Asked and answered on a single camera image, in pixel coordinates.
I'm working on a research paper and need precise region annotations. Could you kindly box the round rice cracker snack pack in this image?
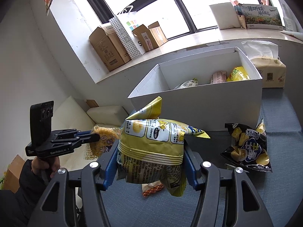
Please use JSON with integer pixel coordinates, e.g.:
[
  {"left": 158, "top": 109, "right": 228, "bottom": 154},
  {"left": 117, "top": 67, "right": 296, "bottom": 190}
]
[{"left": 84, "top": 125, "right": 122, "bottom": 160}]

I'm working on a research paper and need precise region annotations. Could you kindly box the yellow-green chip bag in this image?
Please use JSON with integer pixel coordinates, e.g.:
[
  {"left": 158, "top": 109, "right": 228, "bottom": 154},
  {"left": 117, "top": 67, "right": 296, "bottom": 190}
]
[{"left": 117, "top": 96, "right": 209, "bottom": 197}]

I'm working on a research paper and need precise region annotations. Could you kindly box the black sleeve forearm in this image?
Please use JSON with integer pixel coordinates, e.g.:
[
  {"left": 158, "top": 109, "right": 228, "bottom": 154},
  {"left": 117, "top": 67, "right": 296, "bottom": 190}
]
[{"left": 1, "top": 159, "right": 46, "bottom": 226}]

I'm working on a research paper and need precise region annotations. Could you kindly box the person's left hand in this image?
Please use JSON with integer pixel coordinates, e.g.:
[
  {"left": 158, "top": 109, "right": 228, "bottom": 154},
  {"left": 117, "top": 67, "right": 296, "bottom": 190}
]
[{"left": 31, "top": 157, "right": 60, "bottom": 178}]

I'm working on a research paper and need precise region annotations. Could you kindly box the cream leather sofa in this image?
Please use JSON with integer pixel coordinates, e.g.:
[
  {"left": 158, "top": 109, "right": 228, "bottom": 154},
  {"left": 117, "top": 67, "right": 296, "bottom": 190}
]
[{"left": 52, "top": 96, "right": 128, "bottom": 171}]

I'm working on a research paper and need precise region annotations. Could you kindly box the black yellow chip bag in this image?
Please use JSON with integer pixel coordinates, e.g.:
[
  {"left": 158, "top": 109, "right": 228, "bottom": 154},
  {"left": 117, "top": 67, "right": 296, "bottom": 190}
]
[{"left": 221, "top": 119, "right": 272, "bottom": 173}]

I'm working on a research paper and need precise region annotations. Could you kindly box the orange-beige rice cracker pack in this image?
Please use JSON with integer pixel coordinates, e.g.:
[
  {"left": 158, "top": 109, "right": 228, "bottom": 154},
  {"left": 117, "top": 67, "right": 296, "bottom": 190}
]
[{"left": 142, "top": 181, "right": 164, "bottom": 197}]

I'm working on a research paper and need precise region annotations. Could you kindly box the large brown cardboard box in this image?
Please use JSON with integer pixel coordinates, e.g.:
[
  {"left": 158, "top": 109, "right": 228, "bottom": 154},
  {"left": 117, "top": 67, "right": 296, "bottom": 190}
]
[{"left": 89, "top": 23, "right": 131, "bottom": 71}]

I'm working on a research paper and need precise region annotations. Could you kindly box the small open cardboard box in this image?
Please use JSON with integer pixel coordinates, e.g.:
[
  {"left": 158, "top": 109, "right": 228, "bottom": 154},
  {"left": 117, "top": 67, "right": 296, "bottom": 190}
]
[{"left": 132, "top": 21, "right": 168, "bottom": 52}]

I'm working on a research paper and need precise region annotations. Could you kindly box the white long snack bag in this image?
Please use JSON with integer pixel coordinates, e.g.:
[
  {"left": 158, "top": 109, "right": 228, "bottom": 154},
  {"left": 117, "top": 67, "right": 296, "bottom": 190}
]
[{"left": 174, "top": 78, "right": 198, "bottom": 90}]

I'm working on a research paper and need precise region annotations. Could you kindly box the white dotted paper bag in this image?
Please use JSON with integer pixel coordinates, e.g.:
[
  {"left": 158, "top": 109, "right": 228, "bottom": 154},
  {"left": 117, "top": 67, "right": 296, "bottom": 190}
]
[{"left": 109, "top": 5, "right": 145, "bottom": 59}]

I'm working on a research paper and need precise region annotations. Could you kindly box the white open storage box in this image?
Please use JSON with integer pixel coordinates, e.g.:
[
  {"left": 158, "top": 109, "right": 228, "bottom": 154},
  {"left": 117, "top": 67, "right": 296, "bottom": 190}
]
[{"left": 128, "top": 47, "right": 262, "bottom": 131}]

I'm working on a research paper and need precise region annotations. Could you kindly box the pink striped snack packet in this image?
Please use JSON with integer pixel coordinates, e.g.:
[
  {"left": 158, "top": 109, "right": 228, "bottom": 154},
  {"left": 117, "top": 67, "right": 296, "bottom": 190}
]
[{"left": 210, "top": 71, "right": 226, "bottom": 84}]

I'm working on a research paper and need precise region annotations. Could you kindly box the yellow snack packet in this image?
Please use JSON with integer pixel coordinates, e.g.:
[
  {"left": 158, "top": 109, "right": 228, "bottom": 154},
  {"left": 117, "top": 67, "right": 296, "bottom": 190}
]
[{"left": 226, "top": 66, "right": 250, "bottom": 82}]

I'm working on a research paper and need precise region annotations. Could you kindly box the beige tissue pack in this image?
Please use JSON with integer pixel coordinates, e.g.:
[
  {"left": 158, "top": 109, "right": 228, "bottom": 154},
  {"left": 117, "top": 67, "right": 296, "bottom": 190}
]
[{"left": 241, "top": 40, "right": 287, "bottom": 88}]

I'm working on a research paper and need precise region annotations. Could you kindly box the white foam box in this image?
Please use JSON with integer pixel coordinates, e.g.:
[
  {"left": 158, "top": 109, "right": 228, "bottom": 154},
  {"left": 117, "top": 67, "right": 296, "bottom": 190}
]
[{"left": 209, "top": 2, "right": 241, "bottom": 30}]

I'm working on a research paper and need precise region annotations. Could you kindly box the printed landscape carton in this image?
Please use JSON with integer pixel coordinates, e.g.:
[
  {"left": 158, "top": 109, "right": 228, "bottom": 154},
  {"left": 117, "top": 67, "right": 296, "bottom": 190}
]
[{"left": 235, "top": 4, "right": 283, "bottom": 31}]

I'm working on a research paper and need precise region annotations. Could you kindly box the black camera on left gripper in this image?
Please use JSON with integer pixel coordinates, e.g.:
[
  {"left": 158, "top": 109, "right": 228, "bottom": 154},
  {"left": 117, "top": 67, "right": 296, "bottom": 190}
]
[{"left": 30, "top": 100, "right": 54, "bottom": 148}]

